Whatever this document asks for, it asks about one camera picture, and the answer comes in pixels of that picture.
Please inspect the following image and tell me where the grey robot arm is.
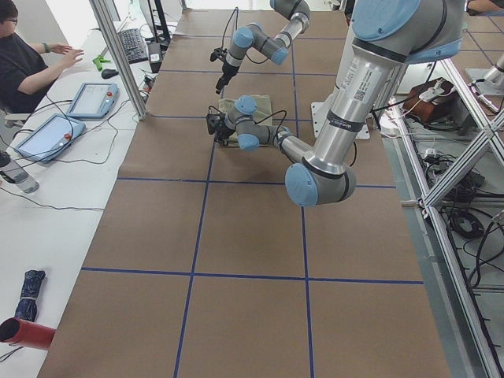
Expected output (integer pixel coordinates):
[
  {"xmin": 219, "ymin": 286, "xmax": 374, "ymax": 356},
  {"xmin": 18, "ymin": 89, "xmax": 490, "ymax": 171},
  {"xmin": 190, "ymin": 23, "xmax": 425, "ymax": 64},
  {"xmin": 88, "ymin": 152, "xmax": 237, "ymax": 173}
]
[
  {"xmin": 210, "ymin": 0, "xmax": 311, "ymax": 95},
  {"xmin": 206, "ymin": 1, "xmax": 465, "ymax": 207}
]

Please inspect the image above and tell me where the black computer keyboard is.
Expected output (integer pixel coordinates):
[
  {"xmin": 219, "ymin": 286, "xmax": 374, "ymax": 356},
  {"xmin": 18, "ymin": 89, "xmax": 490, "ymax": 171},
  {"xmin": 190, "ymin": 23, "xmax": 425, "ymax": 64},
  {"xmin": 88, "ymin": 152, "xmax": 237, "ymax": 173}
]
[{"xmin": 117, "ymin": 28, "xmax": 148, "ymax": 64}]

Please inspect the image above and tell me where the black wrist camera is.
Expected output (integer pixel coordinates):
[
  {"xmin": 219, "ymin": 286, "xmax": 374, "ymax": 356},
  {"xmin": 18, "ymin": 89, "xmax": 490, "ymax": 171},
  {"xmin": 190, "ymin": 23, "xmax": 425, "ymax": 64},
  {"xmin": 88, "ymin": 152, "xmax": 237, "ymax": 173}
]
[
  {"xmin": 206, "ymin": 113, "xmax": 221, "ymax": 135},
  {"xmin": 209, "ymin": 47, "xmax": 227, "ymax": 62}
]

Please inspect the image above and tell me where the dark folded umbrella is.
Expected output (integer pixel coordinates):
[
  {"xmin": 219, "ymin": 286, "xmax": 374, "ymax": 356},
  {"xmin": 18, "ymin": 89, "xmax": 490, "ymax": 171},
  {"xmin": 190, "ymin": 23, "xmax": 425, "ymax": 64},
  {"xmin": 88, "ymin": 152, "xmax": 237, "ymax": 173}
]
[{"xmin": 14, "ymin": 269, "xmax": 46, "ymax": 322}]

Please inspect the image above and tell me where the black power brick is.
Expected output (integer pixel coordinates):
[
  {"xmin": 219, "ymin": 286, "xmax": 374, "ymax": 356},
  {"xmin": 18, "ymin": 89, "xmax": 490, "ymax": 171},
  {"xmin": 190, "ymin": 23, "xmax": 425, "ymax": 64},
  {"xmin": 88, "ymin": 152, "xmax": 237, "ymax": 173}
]
[{"xmin": 147, "ymin": 42, "xmax": 163, "ymax": 73}]

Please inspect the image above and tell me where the green marker pen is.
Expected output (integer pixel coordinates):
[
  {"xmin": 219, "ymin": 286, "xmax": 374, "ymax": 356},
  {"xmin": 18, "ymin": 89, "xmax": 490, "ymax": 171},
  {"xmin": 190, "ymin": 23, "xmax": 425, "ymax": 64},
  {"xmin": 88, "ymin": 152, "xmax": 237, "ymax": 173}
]
[{"xmin": 92, "ymin": 55, "xmax": 111, "ymax": 72}]

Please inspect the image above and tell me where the aluminium frame rail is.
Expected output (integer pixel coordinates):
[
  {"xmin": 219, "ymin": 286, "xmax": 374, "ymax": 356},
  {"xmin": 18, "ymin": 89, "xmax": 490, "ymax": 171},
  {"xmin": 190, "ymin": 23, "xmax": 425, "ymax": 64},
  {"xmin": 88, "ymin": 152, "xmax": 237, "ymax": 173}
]
[{"xmin": 89, "ymin": 0, "xmax": 147, "ymax": 120}]

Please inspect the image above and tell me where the near blue teach pendant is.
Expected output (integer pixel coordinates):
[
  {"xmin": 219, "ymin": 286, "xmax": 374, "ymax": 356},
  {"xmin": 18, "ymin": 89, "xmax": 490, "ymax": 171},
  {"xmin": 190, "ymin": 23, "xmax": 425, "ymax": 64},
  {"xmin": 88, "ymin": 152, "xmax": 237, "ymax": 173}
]
[{"xmin": 14, "ymin": 114, "xmax": 85, "ymax": 162}]

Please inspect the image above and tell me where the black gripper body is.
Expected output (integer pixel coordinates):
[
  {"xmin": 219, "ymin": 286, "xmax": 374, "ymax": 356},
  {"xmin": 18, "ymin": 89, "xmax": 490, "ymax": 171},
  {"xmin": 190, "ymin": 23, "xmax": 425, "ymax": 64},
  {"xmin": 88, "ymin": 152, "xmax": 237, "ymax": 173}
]
[
  {"xmin": 218, "ymin": 62, "xmax": 239, "ymax": 85},
  {"xmin": 213, "ymin": 116, "xmax": 235, "ymax": 145}
]

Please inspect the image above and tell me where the red bottle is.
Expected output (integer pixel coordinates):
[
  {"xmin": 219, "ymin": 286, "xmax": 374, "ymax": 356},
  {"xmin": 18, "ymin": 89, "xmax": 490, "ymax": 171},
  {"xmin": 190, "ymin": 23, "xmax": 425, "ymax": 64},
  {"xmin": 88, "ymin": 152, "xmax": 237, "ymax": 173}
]
[{"xmin": 1, "ymin": 317, "xmax": 56, "ymax": 350}]

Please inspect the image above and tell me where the grey water bottle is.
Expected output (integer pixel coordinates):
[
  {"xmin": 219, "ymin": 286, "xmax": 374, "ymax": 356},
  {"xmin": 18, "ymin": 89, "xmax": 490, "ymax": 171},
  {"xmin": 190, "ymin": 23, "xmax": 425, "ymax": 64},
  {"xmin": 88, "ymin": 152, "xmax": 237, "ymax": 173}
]
[{"xmin": 0, "ymin": 150, "xmax": 39, "ymax": 194}]

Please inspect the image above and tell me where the olive green long-sleeve shirt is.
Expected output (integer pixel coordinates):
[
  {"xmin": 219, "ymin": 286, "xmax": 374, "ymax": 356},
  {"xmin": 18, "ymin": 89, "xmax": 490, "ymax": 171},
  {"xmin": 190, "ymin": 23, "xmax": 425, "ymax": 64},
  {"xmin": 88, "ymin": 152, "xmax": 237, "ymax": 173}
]
[{"xmin": 218, "ymin": 95, "xmax": 276, "ymax": 151}]

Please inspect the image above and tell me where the far blue teach pendant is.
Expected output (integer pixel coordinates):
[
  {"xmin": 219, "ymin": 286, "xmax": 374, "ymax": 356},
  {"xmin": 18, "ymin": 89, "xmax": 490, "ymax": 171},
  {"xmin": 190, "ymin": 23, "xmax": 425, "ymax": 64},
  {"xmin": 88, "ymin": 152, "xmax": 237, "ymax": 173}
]
[{"xmin": 66, "ymin": 83, "xmax": 118, "ymax": 120}]

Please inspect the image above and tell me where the seated person black shirt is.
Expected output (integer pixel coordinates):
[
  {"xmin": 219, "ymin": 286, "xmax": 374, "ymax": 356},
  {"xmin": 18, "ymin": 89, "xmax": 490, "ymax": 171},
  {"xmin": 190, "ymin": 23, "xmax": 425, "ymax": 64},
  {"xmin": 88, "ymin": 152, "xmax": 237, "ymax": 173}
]
[{"xmin": 1, "ymin": 0, "xmax": 83, "ymax": 113}]

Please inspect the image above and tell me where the brown box under table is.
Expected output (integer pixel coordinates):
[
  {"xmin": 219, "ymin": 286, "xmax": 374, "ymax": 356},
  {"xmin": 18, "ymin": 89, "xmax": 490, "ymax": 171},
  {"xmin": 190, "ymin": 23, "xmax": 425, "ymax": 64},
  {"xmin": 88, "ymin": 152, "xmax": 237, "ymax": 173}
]
[{"xmin": 402, "ymin": 78, "xmax": 458, "ymax": 123}]

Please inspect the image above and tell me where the white power adapter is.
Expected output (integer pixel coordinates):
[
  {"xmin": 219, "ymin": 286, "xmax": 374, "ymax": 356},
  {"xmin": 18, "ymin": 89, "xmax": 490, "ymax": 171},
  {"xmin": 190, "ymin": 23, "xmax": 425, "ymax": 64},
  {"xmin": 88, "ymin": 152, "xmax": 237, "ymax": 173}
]
[{"xmin": 421, "ymin": 147, "xmax": 441, "ymax": 165}]

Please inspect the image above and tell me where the black computer mouse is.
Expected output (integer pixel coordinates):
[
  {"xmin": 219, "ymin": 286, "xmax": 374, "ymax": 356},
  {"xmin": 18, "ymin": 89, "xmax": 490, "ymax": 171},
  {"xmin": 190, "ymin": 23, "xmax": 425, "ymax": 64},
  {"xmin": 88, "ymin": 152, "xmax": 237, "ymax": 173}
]
[{"xmin": 101, "ymin": 69, "xmax": 119, "ymax": 80}]

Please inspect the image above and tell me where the blue teach pendant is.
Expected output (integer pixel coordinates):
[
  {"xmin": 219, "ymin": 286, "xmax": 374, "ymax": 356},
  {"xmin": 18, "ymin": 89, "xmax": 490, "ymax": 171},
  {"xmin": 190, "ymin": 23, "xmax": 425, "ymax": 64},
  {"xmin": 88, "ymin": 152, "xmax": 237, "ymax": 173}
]
[
  {"xmin": 14, "ymin": 114, "xmax": 85, "ymax": 162},
  {"xmin": 66, "ymin": 83, "xmax": 118, "ymax": 120}
]

